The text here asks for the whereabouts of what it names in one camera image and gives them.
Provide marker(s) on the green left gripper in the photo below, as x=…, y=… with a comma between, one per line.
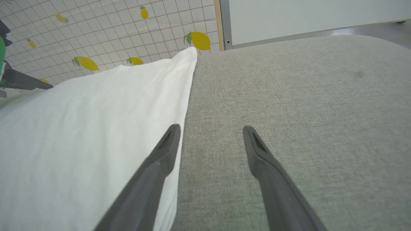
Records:
x=2, y=57

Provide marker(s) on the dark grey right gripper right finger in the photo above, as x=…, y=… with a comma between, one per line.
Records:
x=276, y=186

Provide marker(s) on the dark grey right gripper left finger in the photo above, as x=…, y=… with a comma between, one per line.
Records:
x=151, y=183

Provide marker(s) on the black and white garment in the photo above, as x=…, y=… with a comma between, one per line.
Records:
x=90, y=138

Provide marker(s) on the grey fabric sofa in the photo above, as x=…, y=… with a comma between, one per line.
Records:
x=305, y=112

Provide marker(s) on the lemon pattern grid panel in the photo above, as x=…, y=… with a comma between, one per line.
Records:
x=112, y=29

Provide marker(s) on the white board panel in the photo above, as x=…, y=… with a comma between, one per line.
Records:
x=305, y=16

